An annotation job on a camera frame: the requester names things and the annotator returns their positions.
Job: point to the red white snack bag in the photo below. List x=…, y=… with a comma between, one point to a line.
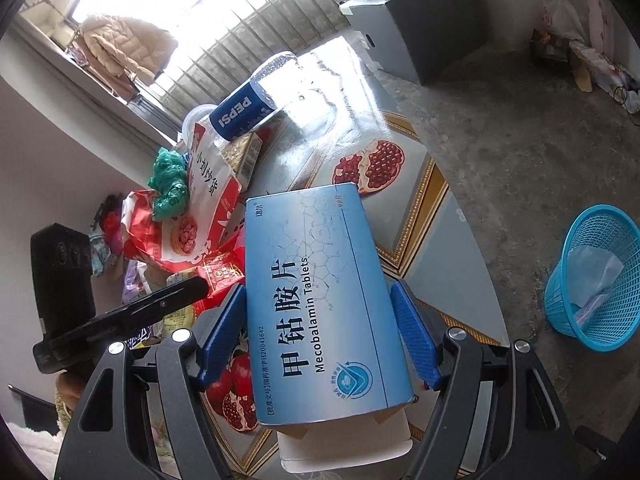
x=215, y=195

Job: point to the blue medicine box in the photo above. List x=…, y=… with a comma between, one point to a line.
x=320, y=285

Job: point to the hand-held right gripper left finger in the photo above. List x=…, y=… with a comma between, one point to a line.
x=220, y=330

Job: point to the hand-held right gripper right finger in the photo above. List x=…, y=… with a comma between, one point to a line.
x=412, y=340

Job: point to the red gold cigarette box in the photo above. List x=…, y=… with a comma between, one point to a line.
x=220, y=272

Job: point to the balcony railing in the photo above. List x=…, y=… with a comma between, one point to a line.
x=220, y=55

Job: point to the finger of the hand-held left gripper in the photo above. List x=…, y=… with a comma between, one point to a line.
x=160, y=300

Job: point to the clear plastic bag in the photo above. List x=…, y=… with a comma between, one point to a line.
x=595, y=275

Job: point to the beige puffer jacket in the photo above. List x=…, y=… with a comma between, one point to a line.
x=125, y=45

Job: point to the yellow packet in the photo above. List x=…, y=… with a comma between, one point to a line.
x=177, y=317

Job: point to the red shopping bag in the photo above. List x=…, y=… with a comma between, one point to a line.
x=107, y=222

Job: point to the fruit print tablecloth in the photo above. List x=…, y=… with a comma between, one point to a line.
x=450, y=240

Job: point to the green plastic bag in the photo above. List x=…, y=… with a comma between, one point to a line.
x=170, y=185

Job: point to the blue label plastic bottle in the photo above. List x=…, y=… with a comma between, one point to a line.
x=240, y=110

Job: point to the small yellow patterned box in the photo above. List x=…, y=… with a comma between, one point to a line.
x=242, y=155

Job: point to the green white fuzzy garment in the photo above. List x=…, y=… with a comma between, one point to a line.
x=30, y=450

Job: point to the white plastic container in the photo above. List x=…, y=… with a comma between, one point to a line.
x=195, y=120

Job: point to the white plastic bag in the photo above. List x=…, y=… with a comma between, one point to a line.
x=565, y=15

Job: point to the blue plastic basket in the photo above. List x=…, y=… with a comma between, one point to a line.
x=560, y=300

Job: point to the grey cabinet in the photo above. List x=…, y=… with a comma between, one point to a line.
x=400, y=35

